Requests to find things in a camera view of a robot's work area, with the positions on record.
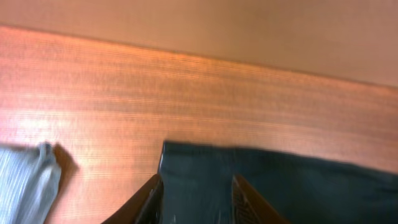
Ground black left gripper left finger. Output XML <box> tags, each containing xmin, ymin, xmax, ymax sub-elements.
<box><xmin>103</xmin><ymin>174</ymin><xmax>164</xmax><ymax>224</ymax></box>

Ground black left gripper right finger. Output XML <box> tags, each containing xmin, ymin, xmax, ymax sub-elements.
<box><xmin>232</xmin><ymin>174</ymin><xmax>289</xmax><ymax>224</ymax></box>

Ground black shorts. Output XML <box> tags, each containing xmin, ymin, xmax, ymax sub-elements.
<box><xmin>159</xmin><ymin>141</ymin><xmax>397</xmax><ymax>223</ymax></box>

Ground light blue denim shorts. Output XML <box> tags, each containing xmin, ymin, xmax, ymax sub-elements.
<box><xmin>1</xmin><ymin>142</ymin><xmax>62</xmax><ymax>223</ymax></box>

